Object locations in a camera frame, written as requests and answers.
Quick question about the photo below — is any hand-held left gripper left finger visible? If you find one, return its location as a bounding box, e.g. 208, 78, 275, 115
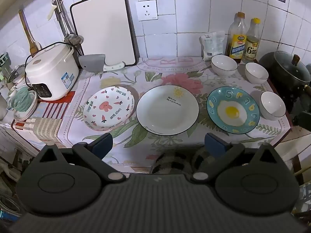
36, 133, 127, 183

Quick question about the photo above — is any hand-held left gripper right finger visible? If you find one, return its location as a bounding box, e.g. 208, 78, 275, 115
188, 133, 280, 183

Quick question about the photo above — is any blue fried egg plate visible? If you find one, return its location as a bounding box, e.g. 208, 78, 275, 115
206, 87, 260, 134

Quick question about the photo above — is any white plate with sun print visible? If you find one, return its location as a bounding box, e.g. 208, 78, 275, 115
135, 85, 200, 134

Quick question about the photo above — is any white bowl with black rim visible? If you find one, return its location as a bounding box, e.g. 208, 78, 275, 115
210, 55, 238, 77
260, 91, 286, 121
245, 62, 269, 84

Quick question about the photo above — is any checkered dark cloth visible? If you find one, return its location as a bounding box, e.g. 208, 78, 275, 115
152, 148, 219, 175

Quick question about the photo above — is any striped red beige cloth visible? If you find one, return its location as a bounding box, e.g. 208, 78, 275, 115
11, 91, 76, 151

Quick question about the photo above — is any beige wooden stool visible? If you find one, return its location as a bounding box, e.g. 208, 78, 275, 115
274, 126, 311, 182

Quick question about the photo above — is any floral tablecloth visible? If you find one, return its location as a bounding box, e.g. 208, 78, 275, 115
56, 57, 292, 175

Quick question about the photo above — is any white rice cooker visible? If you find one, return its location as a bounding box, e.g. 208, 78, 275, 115
24, 41, 80, 101

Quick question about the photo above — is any green strainer basket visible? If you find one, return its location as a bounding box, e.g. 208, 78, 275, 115
11, 87, 31, 112

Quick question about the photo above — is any white salt packet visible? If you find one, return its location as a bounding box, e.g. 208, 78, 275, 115
200, 33, 218, 61

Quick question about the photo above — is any dark wok with glass lid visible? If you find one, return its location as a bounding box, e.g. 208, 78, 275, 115
258, 51, 311, 113

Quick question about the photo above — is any yellow label sauce bottle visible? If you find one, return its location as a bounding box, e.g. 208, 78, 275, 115
227, 12, 248, 65

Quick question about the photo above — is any yellow cap vinegar bottle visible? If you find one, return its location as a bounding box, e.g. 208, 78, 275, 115
242, 18, 261, 63

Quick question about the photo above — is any metal ladle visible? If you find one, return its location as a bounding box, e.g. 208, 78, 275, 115
53, 0, 84, 48

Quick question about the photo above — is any glass pot lid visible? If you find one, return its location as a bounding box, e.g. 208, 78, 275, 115
6, 64, 26, 85

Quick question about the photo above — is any white cutting board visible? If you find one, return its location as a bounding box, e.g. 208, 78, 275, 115
70, 0, 139, 71

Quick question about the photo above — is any wooden spatula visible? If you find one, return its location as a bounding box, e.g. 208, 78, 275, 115
18, 10, 43, 54

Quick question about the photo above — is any cleaver with white handle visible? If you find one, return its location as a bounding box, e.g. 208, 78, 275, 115
78, 54, 127, 73

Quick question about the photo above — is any white wall socket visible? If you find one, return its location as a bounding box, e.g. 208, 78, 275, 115
135, 0, 158, 21

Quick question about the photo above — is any cream plastic utensil handle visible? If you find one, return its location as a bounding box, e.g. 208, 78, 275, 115
47, 1, 57, 21

